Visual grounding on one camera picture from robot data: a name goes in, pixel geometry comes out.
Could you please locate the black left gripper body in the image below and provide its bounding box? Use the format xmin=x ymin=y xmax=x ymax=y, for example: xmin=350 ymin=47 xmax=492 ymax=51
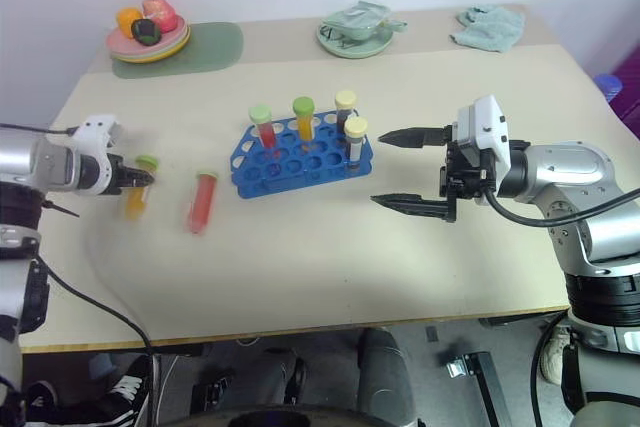
xmin=107 ymin=154 xmax=133 ymax=196

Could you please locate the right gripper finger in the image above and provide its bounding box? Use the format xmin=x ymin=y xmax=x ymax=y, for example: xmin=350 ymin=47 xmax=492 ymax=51
xmin=378 ymin=125 xmax=454 ymax=150
xmin=370 ymin=192 xmax=459 ymax=224

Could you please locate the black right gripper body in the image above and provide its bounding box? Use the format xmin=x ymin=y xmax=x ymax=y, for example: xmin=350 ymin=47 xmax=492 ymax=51
xmin=439 ymin=122 xmax=495 ymax=200

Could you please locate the yellow tube with green cap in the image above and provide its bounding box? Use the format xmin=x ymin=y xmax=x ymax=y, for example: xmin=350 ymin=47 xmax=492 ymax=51
xmin=123 ymin=154 xmax=161 ymax=222

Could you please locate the blue test tube rack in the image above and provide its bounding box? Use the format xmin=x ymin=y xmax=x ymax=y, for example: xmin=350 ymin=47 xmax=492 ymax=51
xmin=229 ymin=109 xmax=375 ymax=200

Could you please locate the dark tube with yellow cap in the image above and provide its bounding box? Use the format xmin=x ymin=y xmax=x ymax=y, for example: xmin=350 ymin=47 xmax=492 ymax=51
xmin=344 ymin=116 xmax=370 ymax=172
xmin=334 ymin=90 xmax=358 ymax=138

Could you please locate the red tube without cap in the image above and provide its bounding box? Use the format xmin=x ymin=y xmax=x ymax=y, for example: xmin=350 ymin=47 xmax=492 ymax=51
xmin=185 ymin=170 xmax=221 ymax=236

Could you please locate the pale green saucer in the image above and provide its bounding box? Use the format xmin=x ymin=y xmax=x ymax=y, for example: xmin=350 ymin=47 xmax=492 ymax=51
xmin=315 ymin=16 xmax=394 ymax=59

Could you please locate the yellow plate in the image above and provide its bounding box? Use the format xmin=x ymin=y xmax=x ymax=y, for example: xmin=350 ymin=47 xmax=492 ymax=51
xmin=110 ymin=31 xmax=193 ymax=65

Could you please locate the orange tube with green cap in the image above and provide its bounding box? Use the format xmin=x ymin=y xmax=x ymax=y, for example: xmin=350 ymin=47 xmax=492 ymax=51
xmin=292 ymin=95 xmax=316 ymax=144

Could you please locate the pale green cup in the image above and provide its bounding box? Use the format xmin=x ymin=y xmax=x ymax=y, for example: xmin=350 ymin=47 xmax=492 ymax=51
xmin=322 ymin=9 xmax=409 ymax=44

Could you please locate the light green plate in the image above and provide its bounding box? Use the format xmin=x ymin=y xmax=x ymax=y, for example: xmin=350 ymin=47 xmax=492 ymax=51
xmin=108 ymin=29 xmax=192 ymax=62

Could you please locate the teal cloth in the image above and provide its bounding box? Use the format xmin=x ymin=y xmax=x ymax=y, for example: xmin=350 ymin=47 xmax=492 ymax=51
xmin=448 ymin=3 xmax=526 ymax=55

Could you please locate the pink plate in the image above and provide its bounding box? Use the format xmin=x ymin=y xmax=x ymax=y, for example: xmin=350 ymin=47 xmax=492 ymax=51
xmin=105 ymin=16 xmax=190 ymax=57

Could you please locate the red tube with green cap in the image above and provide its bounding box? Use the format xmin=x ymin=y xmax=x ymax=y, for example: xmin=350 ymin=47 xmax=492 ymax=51
xmin=248 ymin=103 xmax=279 ymax=151

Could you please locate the pale green packet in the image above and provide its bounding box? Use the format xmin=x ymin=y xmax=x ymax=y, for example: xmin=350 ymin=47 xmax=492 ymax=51
xmin=324 ymin=0 xmax=394 ymax=32

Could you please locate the black and green toy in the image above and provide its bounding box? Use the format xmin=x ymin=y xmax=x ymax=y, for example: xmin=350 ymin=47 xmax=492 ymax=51
xmin=130 ymin=18 xmax=162 ymax=46

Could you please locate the green table mat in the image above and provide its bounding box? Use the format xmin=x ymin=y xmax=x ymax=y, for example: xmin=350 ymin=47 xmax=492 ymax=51
xmin=110 ymin=20 xmax=245 ymax=81

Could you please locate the orange toy fruit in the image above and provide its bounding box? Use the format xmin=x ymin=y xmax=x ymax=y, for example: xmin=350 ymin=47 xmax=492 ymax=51
xmin=115 ymin=7 xmax=144 ymax=38

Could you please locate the pink toy cake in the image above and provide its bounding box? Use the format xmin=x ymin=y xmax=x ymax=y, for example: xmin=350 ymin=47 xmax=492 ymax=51
xmin=142 ymin=0 xmax=179 ymax=33

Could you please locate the blue round lid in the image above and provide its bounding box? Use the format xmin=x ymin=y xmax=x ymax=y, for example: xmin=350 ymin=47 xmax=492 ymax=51
xmin=594 ymin=72 xmax=624 ymax=94

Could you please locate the purple container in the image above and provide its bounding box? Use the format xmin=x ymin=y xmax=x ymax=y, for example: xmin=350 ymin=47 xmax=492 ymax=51
xmin=594 ymin=49 xmax=640 ymax=141

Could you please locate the black table leg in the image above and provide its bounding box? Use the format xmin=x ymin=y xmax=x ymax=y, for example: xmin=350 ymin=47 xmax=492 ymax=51
xmin=462 ymin=350 xmax=507 ymax=427

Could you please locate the black and white sneaker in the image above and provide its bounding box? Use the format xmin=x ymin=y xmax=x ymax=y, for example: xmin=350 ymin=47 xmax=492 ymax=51
xmin=24 ymin=354 xmax=154 ymax=427

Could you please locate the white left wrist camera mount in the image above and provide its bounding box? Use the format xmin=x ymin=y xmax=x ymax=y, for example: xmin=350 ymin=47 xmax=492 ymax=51
xmin=69 ymin=115 xmax=124 ymax=197

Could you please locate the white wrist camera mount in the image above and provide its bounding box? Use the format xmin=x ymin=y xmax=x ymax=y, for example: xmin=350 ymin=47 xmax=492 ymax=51
xmin=457 ymin=94 xmax=511 ymax=206
xmin=69 ymin=115 xmax=124 ymax=197

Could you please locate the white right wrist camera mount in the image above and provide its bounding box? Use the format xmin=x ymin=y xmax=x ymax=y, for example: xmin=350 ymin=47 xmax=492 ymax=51
xmin=457 ymin=94 xmax=511 ymax=206

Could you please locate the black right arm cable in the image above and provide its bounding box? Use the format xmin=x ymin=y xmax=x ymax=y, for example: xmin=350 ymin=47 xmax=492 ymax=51
xmin=480 ymin=185 xmax=640 ymax=401

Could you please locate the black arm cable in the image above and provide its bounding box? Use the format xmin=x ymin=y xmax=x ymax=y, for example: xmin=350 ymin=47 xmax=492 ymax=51
xmin=480 ymin=185 xmax=640 ymax=401
xmin=0 ymin=122 xmax=155 ymax=398

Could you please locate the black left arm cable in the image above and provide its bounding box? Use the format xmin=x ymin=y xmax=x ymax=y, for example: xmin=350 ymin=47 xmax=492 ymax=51
xmin=0 ymin=122 xmax=155 ymax=398

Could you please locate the metal caster bracket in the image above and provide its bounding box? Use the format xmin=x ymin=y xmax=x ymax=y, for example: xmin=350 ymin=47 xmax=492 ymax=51
xmin=442 ymin=357 xmax=469 ymax=380

